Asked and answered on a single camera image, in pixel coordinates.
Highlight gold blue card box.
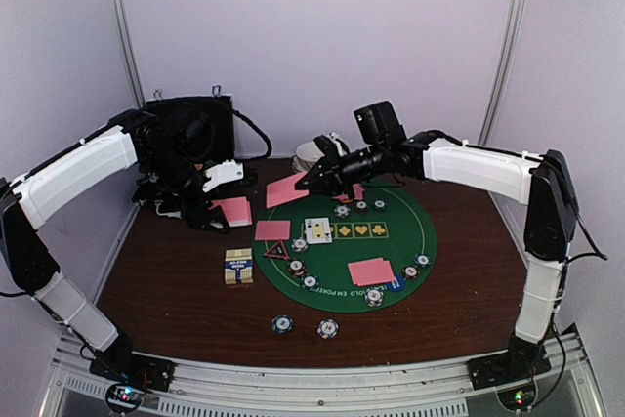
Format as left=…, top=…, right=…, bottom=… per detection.
left=224, top=248, right=254, bottom=286

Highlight upper white ceramic bowl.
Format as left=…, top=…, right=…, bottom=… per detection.
left=295, top=141, right=323, bottom=163

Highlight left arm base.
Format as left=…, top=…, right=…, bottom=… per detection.
left=89, top=354, right=175, bottom=414

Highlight black poker chip case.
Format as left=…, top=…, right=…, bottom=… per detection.
left=131, top=85, right=236, bottom=213

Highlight two of spades card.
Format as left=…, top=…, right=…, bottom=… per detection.
left=266, top=172, right=310, bottom=209

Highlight right aluminium post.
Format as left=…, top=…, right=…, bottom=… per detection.
left=478, top=0, right=526, bottom=146

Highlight aluminium post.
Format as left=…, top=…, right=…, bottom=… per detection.
left=111, top=0, right=145, bottom=109
left=478, top=0, right=526, bottom=146

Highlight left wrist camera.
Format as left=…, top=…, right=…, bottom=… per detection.
left=202, top=160, right=244, bottom=193

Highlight dark chips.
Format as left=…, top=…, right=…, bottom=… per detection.
left=301, top=274, right=320, bottom=291
left=414, top=253, right=431, bottom=268
left=373, top=199, right=387, bottom=211

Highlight blue round dealer button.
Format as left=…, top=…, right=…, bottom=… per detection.
left=387, top=276, right=405, bottom=292

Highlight lower white ceramic bowl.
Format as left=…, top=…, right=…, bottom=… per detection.
left=291, top=155, right=318, bottom=173

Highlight dark blue chip stack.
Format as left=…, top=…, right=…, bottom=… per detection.
left=271, top=314, right=294, bottom=334

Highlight aluminium front rail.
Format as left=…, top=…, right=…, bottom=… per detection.
left=34, top=333, right=607, bottom=416

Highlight light blue chip stack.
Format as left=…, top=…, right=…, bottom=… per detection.
left=316, top=319, right=339, bottom=340

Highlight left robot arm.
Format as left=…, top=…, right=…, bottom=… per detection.
left=1, top=97, right=272, bottom=382

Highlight two of clubs card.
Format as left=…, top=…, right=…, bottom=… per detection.
left=304, top=217, right=332, bottom=245

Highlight pink cards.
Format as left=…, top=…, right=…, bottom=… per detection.
left=333, top=184, right=365, bottom=204

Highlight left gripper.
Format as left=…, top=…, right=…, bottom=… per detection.
left=145, top=146, right=230, bottom=234

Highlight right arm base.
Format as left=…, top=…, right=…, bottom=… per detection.
left=467, top=353, right=552, bottom=412

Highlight pink playing card deck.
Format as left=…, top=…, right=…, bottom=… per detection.
left=212, top=196, right=253, bottom=228

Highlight white ceramic bowl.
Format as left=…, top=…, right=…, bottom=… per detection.
left=291, top=155, right=318, bottom=173
left=295, top=141, right=323, bottom=163

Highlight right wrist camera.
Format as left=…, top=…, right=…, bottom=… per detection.
left=354, top=101, right=406, bottom=148

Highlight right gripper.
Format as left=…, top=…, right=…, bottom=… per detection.
left=296, top=141, right=388, bottom=199

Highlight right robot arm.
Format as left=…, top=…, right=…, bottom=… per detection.
left=296, top=131, right=603, bottom=380

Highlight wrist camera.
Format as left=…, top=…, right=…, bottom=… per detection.
left=354, top=101, right=406, bottom=148
left=202, top=160, right=244, bottom=193

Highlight round green poker mat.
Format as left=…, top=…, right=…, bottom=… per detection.
left=252, top=179, right=438, bottom=313

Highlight black red triangle all-in marker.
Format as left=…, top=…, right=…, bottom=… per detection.
left=264, top=240, right=290, bottom=260

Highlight left aluminium post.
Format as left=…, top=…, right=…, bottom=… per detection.
left=111, top=0, right=145, bottom=109

